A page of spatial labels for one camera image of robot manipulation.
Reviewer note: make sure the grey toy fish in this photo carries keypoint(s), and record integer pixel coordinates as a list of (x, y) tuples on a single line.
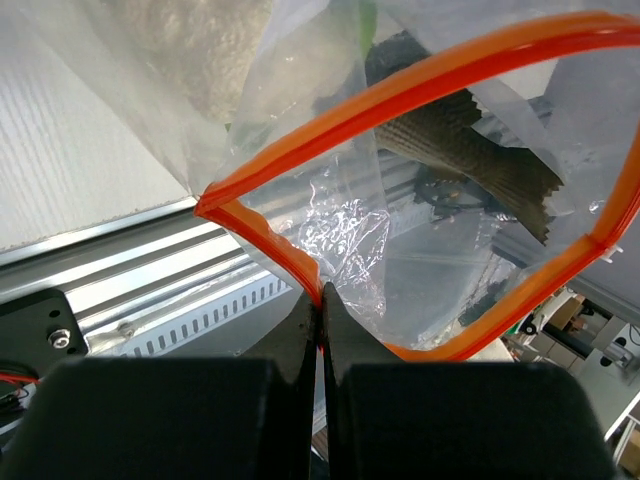
[(440, 135)]

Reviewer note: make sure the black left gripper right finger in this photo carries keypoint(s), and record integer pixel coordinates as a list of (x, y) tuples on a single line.
[(390, 419)]

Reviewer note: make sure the white slotted cable duct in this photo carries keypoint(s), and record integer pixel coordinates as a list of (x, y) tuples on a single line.
[(201, 317)]

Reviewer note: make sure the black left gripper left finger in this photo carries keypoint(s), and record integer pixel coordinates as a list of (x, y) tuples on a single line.
[(242, 417)]

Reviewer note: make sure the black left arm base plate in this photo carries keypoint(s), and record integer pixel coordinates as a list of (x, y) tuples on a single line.
[(39, 331)]

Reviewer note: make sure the white toy cauliflower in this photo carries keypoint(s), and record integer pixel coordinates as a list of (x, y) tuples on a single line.
[(257, 60)]

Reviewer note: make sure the clear orange-zipper zip bag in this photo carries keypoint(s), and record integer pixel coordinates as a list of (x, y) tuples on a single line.
[(435, 269)]

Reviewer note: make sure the aluminium front rail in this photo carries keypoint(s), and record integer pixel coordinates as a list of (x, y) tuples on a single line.
[(135, 272)]

